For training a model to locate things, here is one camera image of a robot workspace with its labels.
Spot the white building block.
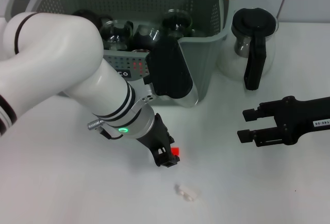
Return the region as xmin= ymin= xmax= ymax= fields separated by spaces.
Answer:
xmin=174 ymin=183 xmax=199 ymax=202

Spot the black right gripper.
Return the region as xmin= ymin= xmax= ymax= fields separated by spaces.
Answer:
xmin=236 ymin=95 xmax=330 ymax=148

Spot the black clay teapot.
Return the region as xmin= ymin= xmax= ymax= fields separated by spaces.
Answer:
xmin=72 ymin=9 xmax=112 ymax=28

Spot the left gripper cable with plug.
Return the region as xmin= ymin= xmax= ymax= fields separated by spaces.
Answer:
xmin=87 ymin=119 xmax=122 ymax=140

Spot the grey perforated storage bin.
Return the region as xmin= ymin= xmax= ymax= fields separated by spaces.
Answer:
xmin=4 ymin=0 xmax=236 ymax=107

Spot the glass carafe with black lid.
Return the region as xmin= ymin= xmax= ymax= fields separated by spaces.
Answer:
xmin=218 ymin=7 xmax=279 ymax=91

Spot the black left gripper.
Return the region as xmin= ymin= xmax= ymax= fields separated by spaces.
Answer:
xmin=136 ymin=112 xmax=181 ymax=168

